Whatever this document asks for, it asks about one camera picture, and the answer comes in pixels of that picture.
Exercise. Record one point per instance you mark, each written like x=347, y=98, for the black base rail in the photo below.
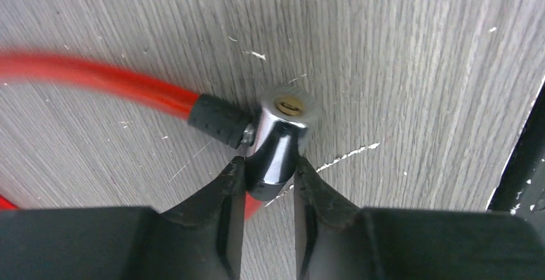
x=521, y=188

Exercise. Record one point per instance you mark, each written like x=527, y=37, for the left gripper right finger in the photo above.
x=336, y=239

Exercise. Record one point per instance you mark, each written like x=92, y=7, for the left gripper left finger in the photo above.
x=200, y=238

